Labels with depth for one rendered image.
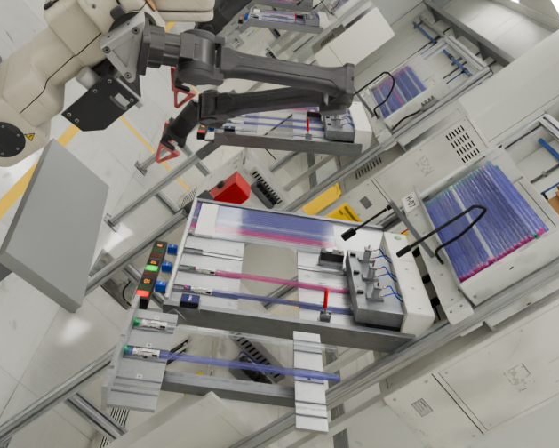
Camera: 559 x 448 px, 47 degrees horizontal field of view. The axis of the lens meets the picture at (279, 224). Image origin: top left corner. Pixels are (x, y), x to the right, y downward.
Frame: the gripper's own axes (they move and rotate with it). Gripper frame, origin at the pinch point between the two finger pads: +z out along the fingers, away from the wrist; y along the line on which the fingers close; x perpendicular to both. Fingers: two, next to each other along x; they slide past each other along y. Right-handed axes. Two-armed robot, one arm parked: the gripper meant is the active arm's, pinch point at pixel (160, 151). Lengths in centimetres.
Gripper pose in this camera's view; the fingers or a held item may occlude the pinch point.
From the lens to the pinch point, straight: 194.9
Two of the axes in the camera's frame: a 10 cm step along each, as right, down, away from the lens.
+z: -6.4, 6.1, 4.6
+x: -7.7, -5.1, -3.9
